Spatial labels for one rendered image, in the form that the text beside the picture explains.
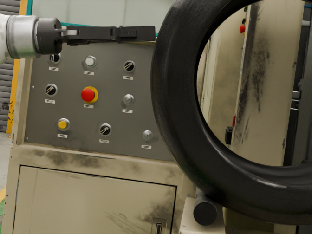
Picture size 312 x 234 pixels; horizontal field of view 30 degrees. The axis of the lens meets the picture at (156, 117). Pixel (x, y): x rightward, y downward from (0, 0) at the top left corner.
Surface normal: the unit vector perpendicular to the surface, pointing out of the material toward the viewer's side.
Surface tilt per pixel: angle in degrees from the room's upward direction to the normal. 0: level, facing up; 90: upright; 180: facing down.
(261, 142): 90
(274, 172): 80
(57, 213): 90
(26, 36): 94
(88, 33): 88
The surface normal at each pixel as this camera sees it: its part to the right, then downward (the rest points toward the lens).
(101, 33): 0.15, 0.04
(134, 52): -0.09, 0.04
